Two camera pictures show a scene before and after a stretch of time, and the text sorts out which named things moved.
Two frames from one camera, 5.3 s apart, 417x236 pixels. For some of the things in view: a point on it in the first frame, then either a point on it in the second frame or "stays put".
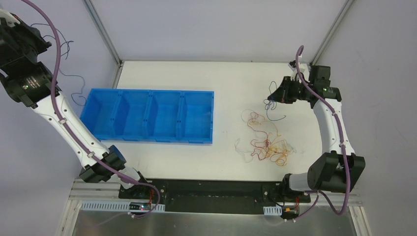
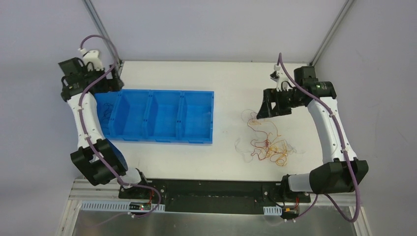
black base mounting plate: [211, 196] stays put
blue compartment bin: [177, 116] stays put
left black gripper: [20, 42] → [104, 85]
